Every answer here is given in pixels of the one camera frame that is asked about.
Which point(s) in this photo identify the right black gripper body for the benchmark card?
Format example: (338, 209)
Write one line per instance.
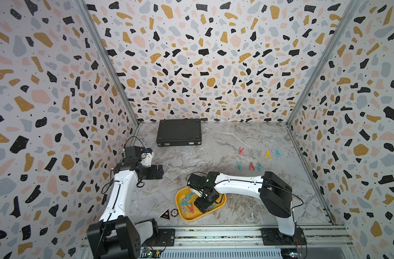
(203, 202)

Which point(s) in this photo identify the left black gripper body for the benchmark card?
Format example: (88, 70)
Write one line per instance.
(150, 172)

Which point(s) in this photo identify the yellow plastic storage tray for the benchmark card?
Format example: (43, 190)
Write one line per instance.
(188, 217)

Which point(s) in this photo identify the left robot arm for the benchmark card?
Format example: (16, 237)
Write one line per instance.
(115, 236)

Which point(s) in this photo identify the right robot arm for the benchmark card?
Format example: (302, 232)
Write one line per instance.
(275, 194)

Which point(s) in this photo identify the red clothespin in tray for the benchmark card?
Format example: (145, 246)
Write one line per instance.
(189, 208)

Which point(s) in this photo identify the black triangle marker sticker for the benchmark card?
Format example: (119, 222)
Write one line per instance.
(165, 215)

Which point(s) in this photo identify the black hard case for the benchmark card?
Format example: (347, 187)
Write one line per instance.
(179, 132)

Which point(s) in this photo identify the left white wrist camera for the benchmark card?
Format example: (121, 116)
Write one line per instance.
(147, 155)

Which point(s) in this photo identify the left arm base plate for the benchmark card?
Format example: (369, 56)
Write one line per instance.
(162, 238)

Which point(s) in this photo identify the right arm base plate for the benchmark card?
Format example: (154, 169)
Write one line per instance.
(273, 237)

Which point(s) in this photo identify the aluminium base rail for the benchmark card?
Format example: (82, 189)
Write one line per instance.
(250, 242)

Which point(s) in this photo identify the left frame aluminium post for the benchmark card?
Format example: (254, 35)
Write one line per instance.
(97, 41)

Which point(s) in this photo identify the frame aluminium post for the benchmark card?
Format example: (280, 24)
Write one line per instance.
(327, 54)
(97, 41)

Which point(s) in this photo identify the right frame aluminium post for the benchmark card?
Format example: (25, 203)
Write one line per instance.
(327, 54)

